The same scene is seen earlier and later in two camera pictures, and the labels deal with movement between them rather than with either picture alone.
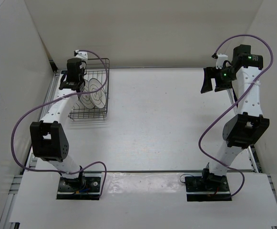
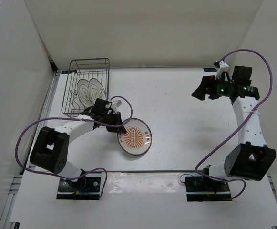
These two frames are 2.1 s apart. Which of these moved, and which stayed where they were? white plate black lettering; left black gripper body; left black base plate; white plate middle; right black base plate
Moved: left black gripper body
Stayed: white plate middle; left black base plate; white plate black lettering; right black base plate
